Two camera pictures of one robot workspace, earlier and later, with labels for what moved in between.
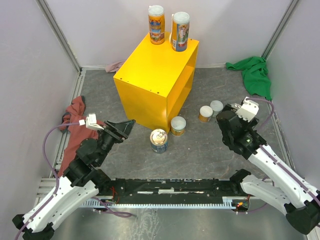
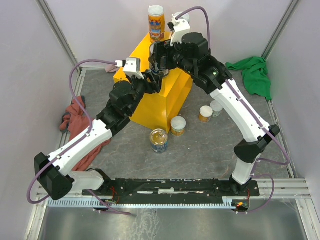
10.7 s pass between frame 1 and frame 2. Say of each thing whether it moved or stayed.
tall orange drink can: stayed
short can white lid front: stayed
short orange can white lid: stayed
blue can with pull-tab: stayed
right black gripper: moved
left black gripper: moved
